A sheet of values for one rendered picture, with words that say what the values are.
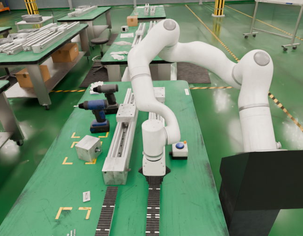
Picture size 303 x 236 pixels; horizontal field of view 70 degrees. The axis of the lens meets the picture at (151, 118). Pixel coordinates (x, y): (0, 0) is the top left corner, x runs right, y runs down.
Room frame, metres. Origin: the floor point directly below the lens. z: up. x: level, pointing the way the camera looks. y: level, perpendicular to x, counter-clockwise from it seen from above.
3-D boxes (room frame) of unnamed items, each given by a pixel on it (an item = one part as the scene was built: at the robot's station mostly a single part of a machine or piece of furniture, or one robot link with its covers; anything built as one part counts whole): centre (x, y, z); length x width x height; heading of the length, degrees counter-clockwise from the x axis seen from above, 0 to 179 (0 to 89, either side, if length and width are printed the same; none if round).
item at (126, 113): (1.19, 0.16, 0.87); 0.16 x 0.11 x 0.07; 176
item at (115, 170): (0.75, 0.17, 0.83); 0.12 x 0.09 x 0.10; 86
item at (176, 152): (0.89, -0.14, 0.81); 0.10 x 0.08 x 0.06; 86
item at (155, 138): (0.70, -0.01, 1.06); 0.09 x 0.08 x 0.13; 102
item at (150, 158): (0.70, 0.00, 0.98); 0.09 x 0.08 x 0.03; 86
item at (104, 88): (1.38, 0.32, 0.89); 0.20 x 0.08 x 0.22; 95
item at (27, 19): (5.61, 2.59, 0.50); 1.03 x 0.55 x 1.01; 2
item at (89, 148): (0.92, 0.34, 0.83); 0.11 x 0.10 x 0.10; 65
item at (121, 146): (1.19, 0.16, 0.82); 0.80 x 0.10 x 0.09; 176
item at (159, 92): (1.43, -0.05, 0.87); 0.16 x 0.11 x 0.07; 176
